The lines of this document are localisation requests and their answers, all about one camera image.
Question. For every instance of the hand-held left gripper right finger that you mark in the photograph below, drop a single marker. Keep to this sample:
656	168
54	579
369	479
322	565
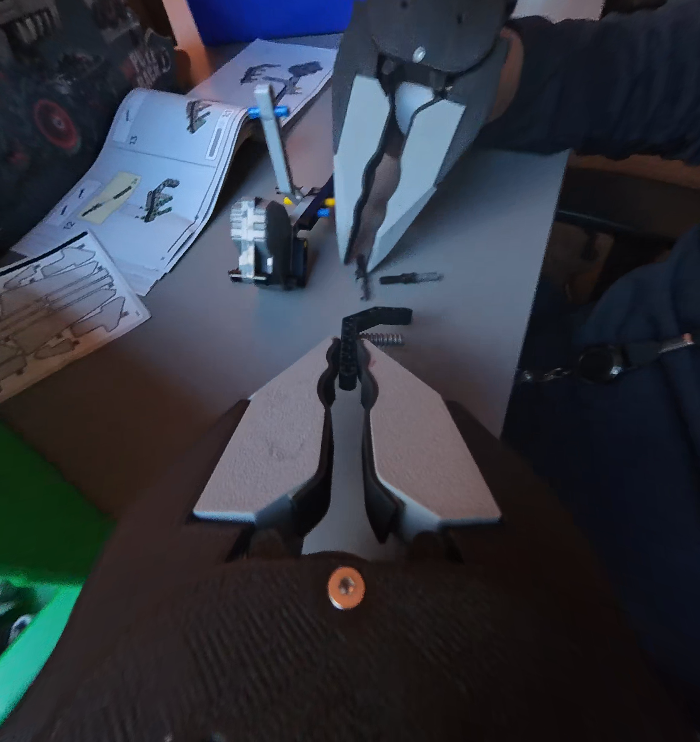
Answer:
431	446

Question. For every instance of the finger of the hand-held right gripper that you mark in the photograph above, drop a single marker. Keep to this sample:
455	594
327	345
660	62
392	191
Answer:
355	162
425	168

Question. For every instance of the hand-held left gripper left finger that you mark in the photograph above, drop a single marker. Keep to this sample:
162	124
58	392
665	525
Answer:
268	446

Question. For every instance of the black angled lego beam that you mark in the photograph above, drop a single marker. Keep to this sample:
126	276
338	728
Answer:
350	359

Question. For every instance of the small black lego connector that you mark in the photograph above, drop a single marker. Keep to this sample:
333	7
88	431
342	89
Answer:
363	281

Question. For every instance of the person's right forearm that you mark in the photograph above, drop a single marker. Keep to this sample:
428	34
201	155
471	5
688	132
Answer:
616	87

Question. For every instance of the grey lego beam blue pins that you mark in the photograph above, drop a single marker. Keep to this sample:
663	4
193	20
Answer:
274	145

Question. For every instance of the black lego axle pin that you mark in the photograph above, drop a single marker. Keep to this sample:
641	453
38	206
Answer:
408	278

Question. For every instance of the grey lego motor assembly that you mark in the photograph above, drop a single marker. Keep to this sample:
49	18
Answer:
263	237

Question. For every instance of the lego instruction booklet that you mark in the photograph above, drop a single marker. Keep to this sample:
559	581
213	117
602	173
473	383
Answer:
152	168

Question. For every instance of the lego sticker sheet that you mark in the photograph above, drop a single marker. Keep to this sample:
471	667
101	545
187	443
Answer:
48	324

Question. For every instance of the pile of lego pieces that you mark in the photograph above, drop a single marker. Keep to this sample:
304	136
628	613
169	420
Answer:
2	614

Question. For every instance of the black printed lego box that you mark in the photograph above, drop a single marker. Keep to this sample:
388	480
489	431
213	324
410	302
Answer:
48	75

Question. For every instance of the small metal spring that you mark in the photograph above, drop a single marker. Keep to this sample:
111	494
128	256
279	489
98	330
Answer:
387	339

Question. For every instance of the blue plastic bin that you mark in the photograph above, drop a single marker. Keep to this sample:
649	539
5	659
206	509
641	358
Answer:
268	17

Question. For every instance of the green plastic bin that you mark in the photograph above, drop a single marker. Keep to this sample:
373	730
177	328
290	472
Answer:
25	504

